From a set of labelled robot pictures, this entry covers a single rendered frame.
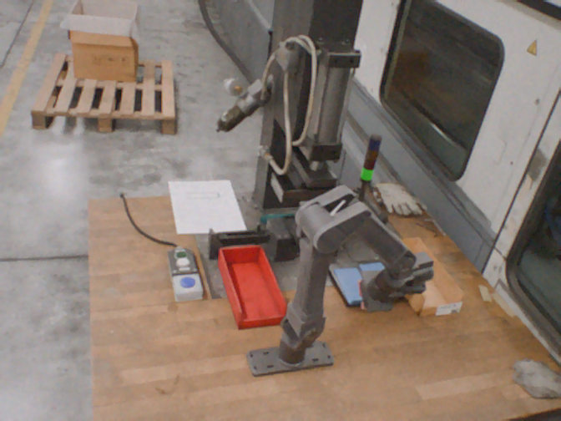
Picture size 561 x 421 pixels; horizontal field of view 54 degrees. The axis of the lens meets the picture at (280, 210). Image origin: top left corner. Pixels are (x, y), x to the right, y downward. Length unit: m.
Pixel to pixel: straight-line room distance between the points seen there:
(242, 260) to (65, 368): 1.17
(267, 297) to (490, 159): 0.86
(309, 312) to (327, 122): 0.49
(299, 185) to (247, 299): 0.33
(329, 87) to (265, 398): 0.73
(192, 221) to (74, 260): 1.39
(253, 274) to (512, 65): 0.99
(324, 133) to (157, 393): 0.73
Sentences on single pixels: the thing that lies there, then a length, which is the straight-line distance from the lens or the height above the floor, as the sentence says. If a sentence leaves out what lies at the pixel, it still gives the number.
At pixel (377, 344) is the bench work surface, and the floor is 0.90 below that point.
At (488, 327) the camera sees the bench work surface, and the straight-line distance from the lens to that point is 1.60.
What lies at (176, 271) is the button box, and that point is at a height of 0.93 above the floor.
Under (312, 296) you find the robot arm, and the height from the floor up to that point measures 1.12.
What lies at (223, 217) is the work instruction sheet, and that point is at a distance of 1.74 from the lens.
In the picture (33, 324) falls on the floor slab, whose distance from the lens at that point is 2.72.
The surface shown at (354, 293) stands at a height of 0.92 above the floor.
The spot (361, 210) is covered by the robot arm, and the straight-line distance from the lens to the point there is 1.05.
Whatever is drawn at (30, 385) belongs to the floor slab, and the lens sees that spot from 2.49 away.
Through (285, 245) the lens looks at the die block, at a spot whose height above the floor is 0.96.
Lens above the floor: 1.89
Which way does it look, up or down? 33 degrees down
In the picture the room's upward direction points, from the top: 9 degrees clockwise
